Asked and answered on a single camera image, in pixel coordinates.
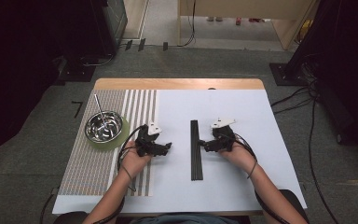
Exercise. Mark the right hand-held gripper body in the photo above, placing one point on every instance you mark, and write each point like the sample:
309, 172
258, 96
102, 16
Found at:
223, 140

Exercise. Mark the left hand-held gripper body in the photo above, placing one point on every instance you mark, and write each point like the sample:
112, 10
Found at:
146, 146

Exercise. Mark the person's left hand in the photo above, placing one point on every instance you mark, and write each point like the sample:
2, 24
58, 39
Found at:
132, 163

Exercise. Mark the person's right hand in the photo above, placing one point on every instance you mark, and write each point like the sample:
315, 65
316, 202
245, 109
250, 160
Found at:
240, 157

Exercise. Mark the metal bowl on green coaster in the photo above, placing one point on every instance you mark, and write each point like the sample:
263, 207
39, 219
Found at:
105, 146

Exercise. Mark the silver metal rod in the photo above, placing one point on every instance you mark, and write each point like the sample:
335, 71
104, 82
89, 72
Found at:
99, 105

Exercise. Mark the striped woven placemat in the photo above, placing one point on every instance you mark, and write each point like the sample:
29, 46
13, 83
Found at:
84, 168

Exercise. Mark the person's grey-blue clothing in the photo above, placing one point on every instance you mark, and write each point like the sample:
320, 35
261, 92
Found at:
183, 219

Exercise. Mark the black stand base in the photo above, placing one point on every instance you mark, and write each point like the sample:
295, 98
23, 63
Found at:
281, 76
77, 73

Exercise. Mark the black chair armrest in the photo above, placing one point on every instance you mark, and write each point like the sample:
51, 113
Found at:
296, 200
70, 218

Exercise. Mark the black stand leg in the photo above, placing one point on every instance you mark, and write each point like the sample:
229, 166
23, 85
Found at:
335, 115

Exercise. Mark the small red object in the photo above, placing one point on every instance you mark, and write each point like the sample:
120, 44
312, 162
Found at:
256, 20
238, 21

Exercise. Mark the pale shoe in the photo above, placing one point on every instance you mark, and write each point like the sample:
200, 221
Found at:
210, 19
219, 19

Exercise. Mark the dark monitor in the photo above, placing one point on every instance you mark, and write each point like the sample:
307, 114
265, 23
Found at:
118, 18

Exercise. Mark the wooden desk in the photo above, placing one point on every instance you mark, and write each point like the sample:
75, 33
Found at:
245, 7

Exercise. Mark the yellow object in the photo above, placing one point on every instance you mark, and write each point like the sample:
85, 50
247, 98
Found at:
306, 28

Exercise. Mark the black curtain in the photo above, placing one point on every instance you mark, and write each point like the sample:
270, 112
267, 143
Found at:
354, 46
12, 46

